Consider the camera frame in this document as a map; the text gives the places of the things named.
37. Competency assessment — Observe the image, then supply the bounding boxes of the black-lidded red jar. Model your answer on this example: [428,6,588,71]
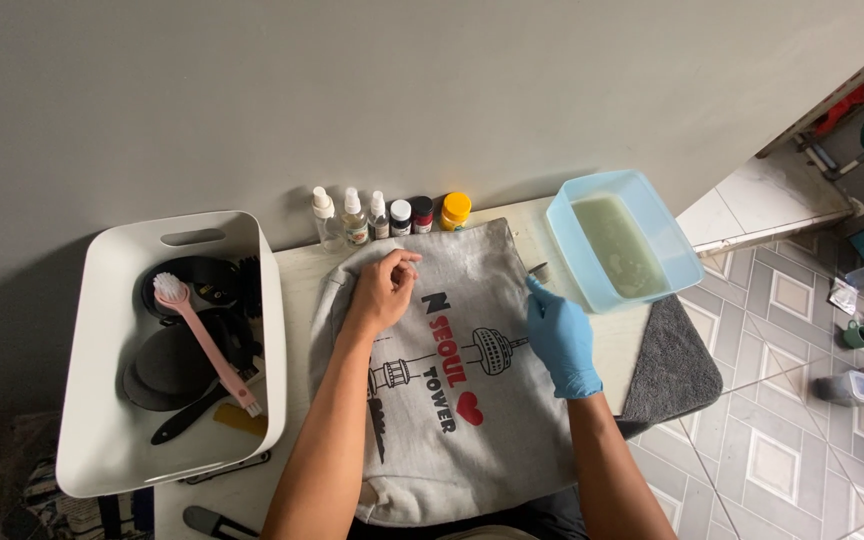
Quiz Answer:
[408,195,435,236]

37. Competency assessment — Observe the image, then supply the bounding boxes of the metal pipes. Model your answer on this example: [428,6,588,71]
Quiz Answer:
[793,112,864,183]

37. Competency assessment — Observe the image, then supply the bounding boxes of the yellow-lidded jar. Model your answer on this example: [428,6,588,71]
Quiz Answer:
[439,192,473,233]

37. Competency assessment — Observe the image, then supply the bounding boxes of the patterned cloth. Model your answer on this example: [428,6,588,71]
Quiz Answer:
[21,456,156,540]

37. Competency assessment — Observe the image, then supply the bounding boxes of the white plastic basket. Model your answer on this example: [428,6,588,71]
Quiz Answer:
[55,210,288,499]

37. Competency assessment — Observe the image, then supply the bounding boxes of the gray printed tote bag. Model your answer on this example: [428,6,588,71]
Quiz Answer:
[307,217,580,528]

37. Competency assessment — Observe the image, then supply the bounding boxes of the small clear plastic packet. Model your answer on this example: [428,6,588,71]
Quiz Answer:
[828,278,861,317]

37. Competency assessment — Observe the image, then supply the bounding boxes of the black-handled brush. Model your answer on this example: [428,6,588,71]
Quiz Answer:
[150,366,255,447]

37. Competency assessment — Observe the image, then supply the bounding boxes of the person's left hand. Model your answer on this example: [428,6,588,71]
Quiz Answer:
[346,248,423,339]

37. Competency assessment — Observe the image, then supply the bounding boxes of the dark gray towel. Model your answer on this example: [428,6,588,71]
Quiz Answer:
[615,293,725,441]

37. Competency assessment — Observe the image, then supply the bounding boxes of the black shiny pouch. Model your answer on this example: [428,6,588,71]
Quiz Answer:
[140,255,244,325]

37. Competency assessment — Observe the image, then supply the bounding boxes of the black and gray handle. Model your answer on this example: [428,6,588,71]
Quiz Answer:
[182,504,261,540]

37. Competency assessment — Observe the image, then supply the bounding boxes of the large clear spray bottle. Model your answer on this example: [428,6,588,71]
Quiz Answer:
[311,186,348,255]

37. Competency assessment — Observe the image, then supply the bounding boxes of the labelled clear spray bottle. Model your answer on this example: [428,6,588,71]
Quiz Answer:
[339,186,371,249]

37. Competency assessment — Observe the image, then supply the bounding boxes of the yellow sponge piece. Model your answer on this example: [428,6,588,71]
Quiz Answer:
[212,402,269,438]

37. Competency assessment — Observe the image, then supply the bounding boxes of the person's dark clothing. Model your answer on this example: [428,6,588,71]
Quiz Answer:
[346,486,592,540]

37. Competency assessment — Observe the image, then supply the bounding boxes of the clear container with blue lid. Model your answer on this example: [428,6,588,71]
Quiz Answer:
[813,369,864,410]

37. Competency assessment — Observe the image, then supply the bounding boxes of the flat black tool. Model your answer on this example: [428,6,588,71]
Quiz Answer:
[176,450,273,486]

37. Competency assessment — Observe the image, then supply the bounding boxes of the white-lidded dark jar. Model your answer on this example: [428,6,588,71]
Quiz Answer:
[388,198,414,239]

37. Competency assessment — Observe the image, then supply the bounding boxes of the pink long-handled brush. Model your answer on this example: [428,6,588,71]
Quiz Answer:
[151,271,264,419]

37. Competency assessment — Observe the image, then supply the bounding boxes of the small clear spray bottle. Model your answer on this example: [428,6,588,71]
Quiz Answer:
[367,189,393,242]

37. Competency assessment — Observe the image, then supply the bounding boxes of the blue plastic tub with liquid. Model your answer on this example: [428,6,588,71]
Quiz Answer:
[545,168,706,315]

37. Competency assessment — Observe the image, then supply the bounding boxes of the person's right hand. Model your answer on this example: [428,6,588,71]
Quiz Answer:
[525,275,605,401]

